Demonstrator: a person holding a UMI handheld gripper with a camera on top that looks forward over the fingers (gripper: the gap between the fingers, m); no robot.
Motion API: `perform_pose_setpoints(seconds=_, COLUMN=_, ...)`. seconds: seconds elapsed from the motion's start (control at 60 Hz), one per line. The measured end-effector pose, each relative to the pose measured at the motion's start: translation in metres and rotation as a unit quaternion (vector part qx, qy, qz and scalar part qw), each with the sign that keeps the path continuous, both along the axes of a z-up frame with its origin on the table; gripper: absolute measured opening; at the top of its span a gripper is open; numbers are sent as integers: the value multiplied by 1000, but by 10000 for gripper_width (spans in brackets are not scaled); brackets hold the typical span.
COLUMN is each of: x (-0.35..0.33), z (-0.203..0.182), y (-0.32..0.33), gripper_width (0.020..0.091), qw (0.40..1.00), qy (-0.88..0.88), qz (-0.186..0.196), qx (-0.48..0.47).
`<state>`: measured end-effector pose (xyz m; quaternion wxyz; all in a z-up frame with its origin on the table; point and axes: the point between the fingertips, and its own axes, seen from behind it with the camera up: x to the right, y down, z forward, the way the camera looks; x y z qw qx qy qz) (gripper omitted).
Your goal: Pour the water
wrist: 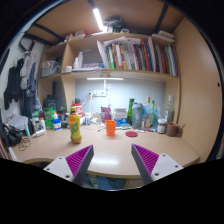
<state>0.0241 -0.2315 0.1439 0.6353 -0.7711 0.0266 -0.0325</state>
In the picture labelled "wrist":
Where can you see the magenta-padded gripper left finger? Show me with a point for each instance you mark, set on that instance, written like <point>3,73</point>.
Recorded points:
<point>76,160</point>

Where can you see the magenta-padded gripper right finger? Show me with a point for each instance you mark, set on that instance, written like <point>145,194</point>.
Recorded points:
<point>148,160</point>

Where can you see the yellow drink bottle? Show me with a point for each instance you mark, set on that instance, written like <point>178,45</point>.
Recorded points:
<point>75,128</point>

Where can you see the flat round red coaster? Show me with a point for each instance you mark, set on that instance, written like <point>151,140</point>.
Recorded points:
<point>131,134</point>

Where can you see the brown jar with white lid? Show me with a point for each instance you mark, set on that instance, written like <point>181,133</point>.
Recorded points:
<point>162,126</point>

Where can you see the brown mug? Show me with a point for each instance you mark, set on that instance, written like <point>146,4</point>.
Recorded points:
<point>172,130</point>

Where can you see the blue-lidded white jar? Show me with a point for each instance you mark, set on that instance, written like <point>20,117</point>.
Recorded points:
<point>57,125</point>

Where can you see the grey shaker bottle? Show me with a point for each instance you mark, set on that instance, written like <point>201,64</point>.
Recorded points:
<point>137,116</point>

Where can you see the orange plastic cup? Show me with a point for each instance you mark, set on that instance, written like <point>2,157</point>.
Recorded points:
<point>110,128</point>

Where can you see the gold-capped clear bottle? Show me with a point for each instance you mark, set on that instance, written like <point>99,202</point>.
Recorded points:
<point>147,111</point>

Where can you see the orange-capped white bottle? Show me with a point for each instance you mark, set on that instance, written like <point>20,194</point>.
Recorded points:
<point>42,125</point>

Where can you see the red and white canister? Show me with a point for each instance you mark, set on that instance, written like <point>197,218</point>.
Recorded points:
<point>77,109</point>

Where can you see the green canister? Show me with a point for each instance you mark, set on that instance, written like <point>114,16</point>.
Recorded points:
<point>48,116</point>

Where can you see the white and blue carton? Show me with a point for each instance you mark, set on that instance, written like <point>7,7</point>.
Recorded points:
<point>120,116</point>

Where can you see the clear glass bottle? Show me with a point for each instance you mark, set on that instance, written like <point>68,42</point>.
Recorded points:
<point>169,111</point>

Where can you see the green glass bottle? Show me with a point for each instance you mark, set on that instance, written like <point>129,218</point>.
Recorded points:
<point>130,110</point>

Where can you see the maroon pouch packet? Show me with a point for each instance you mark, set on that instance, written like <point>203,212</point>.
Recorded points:
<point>106,115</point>

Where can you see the black power adapter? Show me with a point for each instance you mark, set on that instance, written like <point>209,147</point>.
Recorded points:
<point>77,100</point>

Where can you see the black box device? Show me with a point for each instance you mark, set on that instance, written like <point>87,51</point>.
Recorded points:
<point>50,102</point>

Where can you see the white LED light bar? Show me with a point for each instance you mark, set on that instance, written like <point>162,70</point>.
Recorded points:
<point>105,78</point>

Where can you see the hanging dark clothes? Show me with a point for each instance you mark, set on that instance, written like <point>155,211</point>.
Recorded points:
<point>13,83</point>

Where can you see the ceiling tube light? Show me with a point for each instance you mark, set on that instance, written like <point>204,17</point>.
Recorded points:
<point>98,19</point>

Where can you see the white wall socket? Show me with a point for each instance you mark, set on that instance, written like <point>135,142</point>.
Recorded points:
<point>99,93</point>

